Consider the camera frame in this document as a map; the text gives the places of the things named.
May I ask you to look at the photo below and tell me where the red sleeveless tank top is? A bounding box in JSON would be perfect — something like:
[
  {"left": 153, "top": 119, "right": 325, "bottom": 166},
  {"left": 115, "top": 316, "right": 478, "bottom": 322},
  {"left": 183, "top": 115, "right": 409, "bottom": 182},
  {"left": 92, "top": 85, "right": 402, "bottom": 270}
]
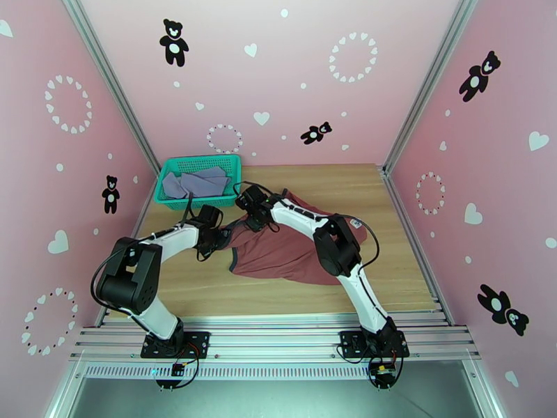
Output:
[{"left": 217, "top": 189, "right": 368, "bottom": 286}]

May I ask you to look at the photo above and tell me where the purple fabric garment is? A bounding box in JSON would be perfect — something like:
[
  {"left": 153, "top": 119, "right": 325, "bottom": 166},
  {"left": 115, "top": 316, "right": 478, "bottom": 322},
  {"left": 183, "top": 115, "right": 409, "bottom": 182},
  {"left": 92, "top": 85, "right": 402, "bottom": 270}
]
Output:
[{"left": 162, "top": 166, "right": 232, "bottom": 200}]

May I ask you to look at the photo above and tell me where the teal plastic mesh basket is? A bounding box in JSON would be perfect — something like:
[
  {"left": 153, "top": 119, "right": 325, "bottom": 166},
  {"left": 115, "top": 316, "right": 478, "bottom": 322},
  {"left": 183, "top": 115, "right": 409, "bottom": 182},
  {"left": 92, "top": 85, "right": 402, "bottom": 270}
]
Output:
[{"left": 155, "top": 154, "right": 243, "bottom": 212}]

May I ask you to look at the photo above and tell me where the perforated metal strip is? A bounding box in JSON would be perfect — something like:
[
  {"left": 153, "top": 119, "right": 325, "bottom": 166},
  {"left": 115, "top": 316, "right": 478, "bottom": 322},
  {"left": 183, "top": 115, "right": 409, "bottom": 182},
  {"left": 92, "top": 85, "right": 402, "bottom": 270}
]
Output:
[{"left": 82, "top": 362, "right": 469, "bottom": 382}]

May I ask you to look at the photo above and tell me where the grey sheet metal panel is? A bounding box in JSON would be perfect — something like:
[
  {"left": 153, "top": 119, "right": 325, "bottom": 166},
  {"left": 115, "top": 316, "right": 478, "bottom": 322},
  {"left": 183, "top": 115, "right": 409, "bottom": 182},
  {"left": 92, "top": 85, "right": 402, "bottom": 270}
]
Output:
[{"left": 65, "top": 379, "right": 480, "bottom": 418}]

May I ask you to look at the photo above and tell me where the black yellow power connector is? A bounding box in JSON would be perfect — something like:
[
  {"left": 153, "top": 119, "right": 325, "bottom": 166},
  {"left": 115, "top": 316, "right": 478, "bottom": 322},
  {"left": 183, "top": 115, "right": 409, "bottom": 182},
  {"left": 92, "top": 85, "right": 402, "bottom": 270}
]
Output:
[{"left": 370, "top": 362, "right": 399, "bottom": 389}]

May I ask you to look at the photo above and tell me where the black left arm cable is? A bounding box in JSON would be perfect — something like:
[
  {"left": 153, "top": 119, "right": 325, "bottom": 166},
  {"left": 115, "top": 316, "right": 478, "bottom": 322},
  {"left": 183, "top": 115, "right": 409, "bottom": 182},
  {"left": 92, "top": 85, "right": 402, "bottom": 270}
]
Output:
[{"left": 90, "top": 192, "right": 197, "bottom": 320}]

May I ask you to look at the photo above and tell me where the aluminium table side rail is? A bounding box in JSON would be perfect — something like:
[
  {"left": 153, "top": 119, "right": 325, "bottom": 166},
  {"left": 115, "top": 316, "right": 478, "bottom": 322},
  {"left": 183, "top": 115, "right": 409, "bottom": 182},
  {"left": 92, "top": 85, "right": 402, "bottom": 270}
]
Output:
[
  {"left": 380, "top": 166, "right": 455, "bottom": 328},
  {"left": 95, "top": 168, "right": 163, "bottom": 328}
]

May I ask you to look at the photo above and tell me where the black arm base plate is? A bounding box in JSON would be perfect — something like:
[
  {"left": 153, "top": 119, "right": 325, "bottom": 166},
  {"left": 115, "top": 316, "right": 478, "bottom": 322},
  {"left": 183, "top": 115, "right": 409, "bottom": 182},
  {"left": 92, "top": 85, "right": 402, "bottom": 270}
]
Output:
[
  {"left": 140, "top": 330, "right": 211, "bottom": 359},
  {"left": 339, "top": 330, "right": 410, "bottom": 359}
]

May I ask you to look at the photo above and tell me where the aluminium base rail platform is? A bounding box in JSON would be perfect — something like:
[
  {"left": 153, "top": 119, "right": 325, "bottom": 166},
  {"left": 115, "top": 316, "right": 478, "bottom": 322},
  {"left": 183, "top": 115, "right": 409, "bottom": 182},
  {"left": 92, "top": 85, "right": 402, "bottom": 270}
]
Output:
[{"left": 69, "top": 314, "right": 482, "bottom": 363}]

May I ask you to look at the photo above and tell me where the aluminium frame post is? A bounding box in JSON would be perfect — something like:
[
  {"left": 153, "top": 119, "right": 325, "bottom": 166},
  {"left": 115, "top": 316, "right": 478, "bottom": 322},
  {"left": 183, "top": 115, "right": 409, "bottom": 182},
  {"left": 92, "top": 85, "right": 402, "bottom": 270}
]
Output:
[
  {"left": 58, "top": 0, "right": 163, "bottom": 175},
  {"left": 382, "top": 0, "right": 483, "bottom": 174}
]

